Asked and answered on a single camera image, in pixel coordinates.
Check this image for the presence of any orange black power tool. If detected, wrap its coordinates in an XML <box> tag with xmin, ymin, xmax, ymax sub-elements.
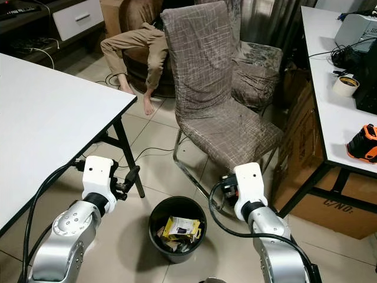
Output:
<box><xmin>346</xmin><ymin>123</ymin><xmax>377</xmax><ymax>164</ymax></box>

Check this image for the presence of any brown patterned cover chair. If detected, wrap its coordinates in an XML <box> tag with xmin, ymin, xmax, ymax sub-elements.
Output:
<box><xmin>160</xmin><ymin>1</ymin><xmax>285</xmax><ymax>210</ymax></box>

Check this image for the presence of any yellow black packet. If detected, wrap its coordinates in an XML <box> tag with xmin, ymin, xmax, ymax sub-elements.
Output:
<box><xmin>163</xmin><ymin>216</ymin><xmax>203</xmax><ymax>243</ymax></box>

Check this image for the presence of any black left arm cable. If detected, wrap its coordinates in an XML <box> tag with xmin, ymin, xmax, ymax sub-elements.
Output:
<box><xmin>22</xmin><ymin>162</ymin><xmax>87</xmax><ymax>283</ymax></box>

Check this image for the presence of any brown cardboard box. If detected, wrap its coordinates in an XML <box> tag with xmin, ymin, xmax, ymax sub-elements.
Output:
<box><xmin>273</xmin><ymin>74</ymin><xmax>377</xmax><ymax>240</ymax></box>

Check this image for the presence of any brown round armchair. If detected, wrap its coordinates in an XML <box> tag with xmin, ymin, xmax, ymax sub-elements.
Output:
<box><xmin>117</xmin><ymin>0</ymin><xmax>178</xmax><ymax>98</ymax></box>

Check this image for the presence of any thin black floor cable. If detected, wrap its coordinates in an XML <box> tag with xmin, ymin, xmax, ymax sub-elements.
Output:
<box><xmin>134</xmin><ymin>133</ymin><xmax>180</xmax><ymax>164</ymax></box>

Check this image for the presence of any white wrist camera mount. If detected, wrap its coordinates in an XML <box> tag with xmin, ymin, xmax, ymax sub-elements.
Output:
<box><xmin>82</xmin><ymin>156</ymin><xmax>118</xmax><ymax>201</ymax></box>
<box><xmin>233</xmin><ymin>162</ymin><xmax>266</xmax><ymax>214</ymax></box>

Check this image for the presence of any grey box device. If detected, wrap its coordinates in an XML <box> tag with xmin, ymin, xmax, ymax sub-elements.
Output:
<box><xmin>333</xmin><ymin>12</ymin><xmax>377</xmax><ymax>54</ymax></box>

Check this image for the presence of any brown floral cushioned chair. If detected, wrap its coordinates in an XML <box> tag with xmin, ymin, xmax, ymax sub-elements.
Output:
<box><xmin>230</xmin><ymin>40</ymin><xmax>284</xmax><ymax>111</ymax></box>

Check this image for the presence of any black folding table frame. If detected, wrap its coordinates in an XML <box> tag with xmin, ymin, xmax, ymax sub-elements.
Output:
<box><xmin>77</xmin><ymin>101</ymin><xmax>146</xmax><ymax>199</ymax></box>

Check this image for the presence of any grey curtain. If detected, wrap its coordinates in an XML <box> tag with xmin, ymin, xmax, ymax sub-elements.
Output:
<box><xmin>236</xmin><ymin>0</ymin><xmax>320</xmax><ymax>49</ymax></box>

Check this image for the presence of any black table frame with crossbar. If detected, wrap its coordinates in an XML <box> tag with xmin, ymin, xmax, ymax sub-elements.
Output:
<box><xmin>277</xmin><ymin>160</ymin><xmax>377</xmax><ymax>220</ymax></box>

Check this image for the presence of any dark wooden media shelf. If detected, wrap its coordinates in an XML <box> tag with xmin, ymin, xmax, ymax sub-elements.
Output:
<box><xmin>0</xmin><ymin>0</ymin><xmax>107</xmax><ymax>60</ymax></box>

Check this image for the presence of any black round rubbish bin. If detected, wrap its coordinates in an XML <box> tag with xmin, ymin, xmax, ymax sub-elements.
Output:
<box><xmin>148</xmin><ymin>196</ymin><xmax>208</xmax><ymax>264</ymax></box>

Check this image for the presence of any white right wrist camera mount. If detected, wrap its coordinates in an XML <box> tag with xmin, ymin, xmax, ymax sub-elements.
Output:
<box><xmin>233</xmin><ymin>162</ymin><xmax>266</xmax><ymax>214</ymax></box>

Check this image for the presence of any white tape roll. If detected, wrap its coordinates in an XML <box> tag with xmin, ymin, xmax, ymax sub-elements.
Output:
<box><xmin>332</xmin><ymin>74</ymin><xmax>361</xmax><ymax>98</ymax></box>

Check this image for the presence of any black cable bundle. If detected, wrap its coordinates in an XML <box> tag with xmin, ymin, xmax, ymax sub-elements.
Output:
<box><xmin>329</xmin><ymin>45</ymin><xmax>377</xmax><ymax>114</ymax></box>

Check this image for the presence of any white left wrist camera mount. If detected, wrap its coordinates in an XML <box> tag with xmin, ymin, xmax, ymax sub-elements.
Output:
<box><xmin>82</xmin><ymin>156</ymin><xmax>118</xmax><ymax>201</ymax></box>

